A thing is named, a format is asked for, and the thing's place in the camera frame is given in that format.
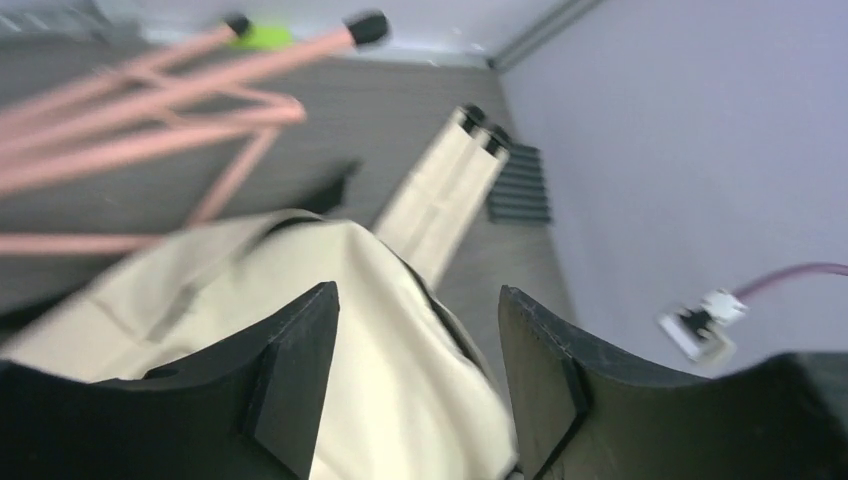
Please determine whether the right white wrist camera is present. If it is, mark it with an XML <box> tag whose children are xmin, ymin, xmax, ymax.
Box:
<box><xmin>657</xmin><ymin>289</ymin><xmax>748</xmax><ymax>365</ymax></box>

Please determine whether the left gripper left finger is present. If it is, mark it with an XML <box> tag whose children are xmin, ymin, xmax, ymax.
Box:
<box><xmin>1</xmin><ymin>282</ymin><xmax>339</xmax><ymax>479</ymax></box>

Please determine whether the green block at wall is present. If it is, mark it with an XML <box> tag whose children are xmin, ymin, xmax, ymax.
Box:
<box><xmin>229</xmin><ymin>25</ymin><xmax>294</xmax><ymax>51</ymax></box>

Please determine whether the beige canvas backpack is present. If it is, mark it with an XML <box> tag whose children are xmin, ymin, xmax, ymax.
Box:
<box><xmin>0</xmin><ymin>104</ymin><xmax>518</xmax><ymax>480</ymax></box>

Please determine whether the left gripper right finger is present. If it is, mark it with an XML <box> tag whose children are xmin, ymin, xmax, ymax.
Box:
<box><xmin>498</xmin><ymin>286</ymin><xmax>847</xmax><ymax>479</ymax></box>

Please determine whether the pink folding stand tripod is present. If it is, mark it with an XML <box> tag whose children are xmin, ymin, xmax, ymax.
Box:
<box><xmin>1</xmin><ymin>10</ymin><xmax>390</xmax><ymax>226</ymax></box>

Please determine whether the grey lego baseplate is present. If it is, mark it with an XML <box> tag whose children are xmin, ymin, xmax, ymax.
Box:
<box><xmin>485</xmin><ymin>144</ymin><xmax>552</xmax><ymax>225</ymax></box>

